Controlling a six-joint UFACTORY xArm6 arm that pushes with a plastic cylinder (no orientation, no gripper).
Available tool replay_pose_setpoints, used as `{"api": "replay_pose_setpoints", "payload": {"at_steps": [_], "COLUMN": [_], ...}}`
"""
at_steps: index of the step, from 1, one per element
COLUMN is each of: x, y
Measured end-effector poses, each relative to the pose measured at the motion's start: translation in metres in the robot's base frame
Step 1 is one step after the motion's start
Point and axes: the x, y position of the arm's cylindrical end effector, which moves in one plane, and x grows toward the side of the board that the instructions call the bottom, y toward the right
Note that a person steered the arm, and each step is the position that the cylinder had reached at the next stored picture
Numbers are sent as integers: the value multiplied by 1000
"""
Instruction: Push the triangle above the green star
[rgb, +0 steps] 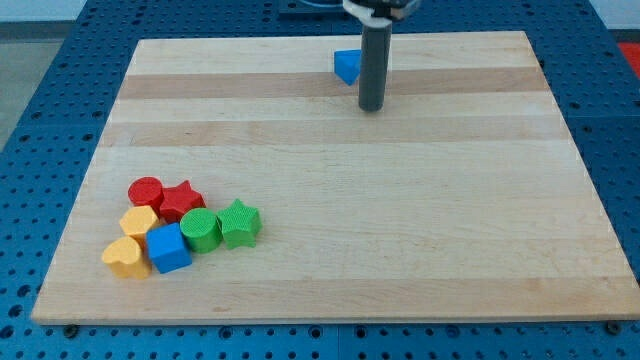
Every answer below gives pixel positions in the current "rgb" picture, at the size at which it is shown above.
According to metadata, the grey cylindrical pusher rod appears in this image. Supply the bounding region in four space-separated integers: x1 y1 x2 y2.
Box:
359 24 392 112

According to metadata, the white and black rod mount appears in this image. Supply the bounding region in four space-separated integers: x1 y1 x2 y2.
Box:
342 0 421 27

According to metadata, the blue triangle block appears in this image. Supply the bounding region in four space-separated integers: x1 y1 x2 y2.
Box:
334 49 361 86

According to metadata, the green star block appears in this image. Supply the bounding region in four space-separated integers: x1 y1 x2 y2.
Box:
216 199 262 250

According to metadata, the red star block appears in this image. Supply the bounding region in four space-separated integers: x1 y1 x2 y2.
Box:
160 180 206 223

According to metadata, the wooden board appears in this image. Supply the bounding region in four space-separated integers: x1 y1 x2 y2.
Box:
32 31 639 325

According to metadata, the green cylinder block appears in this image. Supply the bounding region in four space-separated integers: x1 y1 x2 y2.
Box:
179 208 223 254

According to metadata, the red cylinder block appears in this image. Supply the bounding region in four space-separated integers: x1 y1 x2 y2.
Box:
127 177 164 211

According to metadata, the blue cube block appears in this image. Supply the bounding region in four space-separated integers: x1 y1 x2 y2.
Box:
146 223 192 274

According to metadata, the yellow hexagon block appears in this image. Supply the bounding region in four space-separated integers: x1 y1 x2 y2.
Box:
119 205 162 250

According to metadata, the yellow heart block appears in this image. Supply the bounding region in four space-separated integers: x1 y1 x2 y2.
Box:
101 236 152 279

